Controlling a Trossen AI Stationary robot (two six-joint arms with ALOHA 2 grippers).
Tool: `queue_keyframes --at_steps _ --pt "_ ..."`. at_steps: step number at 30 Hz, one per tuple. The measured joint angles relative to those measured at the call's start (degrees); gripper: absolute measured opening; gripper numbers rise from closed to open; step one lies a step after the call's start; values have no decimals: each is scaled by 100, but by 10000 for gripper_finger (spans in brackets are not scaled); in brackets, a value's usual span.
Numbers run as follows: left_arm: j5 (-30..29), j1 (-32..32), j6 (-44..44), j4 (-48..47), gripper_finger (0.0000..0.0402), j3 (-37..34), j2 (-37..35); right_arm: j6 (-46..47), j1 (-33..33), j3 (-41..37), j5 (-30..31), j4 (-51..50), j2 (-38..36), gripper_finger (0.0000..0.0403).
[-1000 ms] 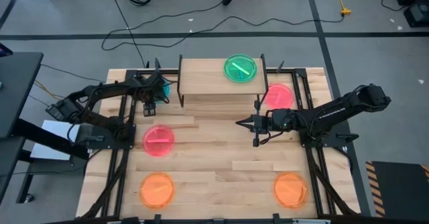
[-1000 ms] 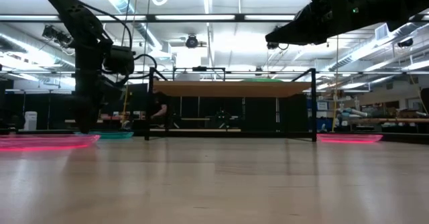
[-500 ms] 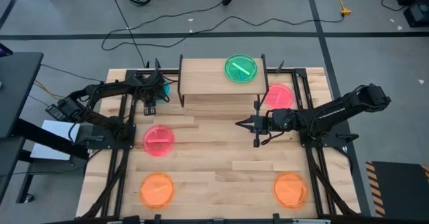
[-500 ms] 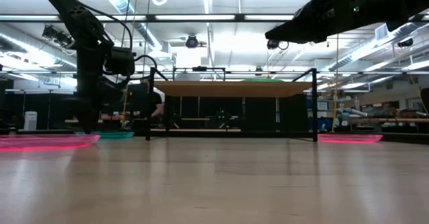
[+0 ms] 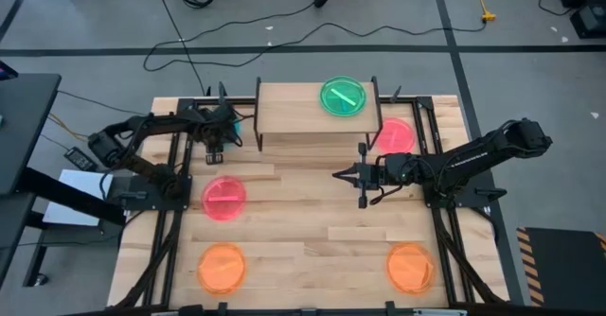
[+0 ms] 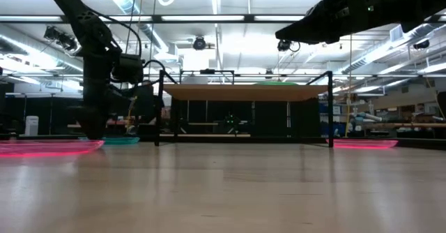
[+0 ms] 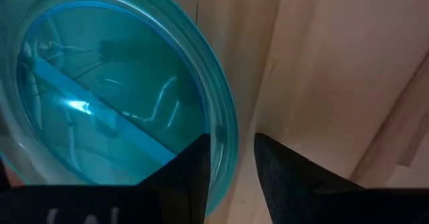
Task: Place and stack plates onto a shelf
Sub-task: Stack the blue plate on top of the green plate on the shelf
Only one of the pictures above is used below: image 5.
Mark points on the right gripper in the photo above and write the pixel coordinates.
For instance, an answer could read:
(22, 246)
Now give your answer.
(374, 174)

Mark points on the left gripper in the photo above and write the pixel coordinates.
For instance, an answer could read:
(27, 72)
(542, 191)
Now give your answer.
(215, 129)

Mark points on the translucent green plastic plate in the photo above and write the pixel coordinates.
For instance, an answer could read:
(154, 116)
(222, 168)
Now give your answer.
(343, 105)

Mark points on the translucent orange plastic plate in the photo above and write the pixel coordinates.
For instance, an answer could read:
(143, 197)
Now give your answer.
(221, 268)
(410, 268)

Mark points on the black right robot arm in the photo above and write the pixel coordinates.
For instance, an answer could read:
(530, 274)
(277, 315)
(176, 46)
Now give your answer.
(473, 157)

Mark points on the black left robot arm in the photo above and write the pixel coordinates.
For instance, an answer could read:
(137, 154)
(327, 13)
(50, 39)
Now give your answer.
(142, 124)

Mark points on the wooden shelf with black legs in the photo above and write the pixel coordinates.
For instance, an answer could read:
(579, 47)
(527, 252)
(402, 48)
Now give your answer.
(289, 108)

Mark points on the translucent pink plastic plate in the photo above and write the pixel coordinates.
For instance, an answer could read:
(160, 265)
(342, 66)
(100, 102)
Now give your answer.
(397, 136)
(227, 205)

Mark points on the black power adapter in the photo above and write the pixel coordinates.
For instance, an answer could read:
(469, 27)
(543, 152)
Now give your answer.
(81, 159)

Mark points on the white flat board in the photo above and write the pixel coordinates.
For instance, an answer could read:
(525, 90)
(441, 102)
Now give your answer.
(66, 207)

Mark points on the black desk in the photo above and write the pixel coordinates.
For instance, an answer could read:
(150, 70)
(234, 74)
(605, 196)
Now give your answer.
(28, 117)

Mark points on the black hazard-striped mat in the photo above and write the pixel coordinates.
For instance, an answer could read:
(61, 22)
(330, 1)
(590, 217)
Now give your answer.
(563, 264)

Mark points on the black equipment box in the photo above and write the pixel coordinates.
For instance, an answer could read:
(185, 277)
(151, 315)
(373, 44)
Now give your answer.
(592, 20)

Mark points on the black aluminium table frame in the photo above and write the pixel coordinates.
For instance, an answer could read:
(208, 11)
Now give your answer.
(163, 240)

